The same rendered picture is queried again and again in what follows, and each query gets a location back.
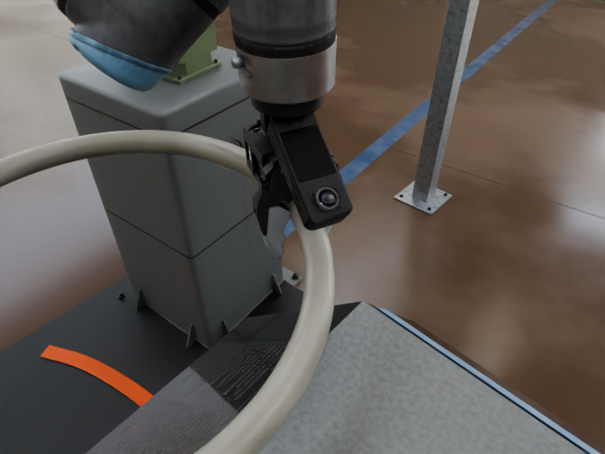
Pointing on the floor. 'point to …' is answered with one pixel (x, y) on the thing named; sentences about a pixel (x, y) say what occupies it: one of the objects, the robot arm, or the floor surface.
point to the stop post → (441, 107)
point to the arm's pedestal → (180, 198)
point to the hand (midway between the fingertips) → (301, 246)
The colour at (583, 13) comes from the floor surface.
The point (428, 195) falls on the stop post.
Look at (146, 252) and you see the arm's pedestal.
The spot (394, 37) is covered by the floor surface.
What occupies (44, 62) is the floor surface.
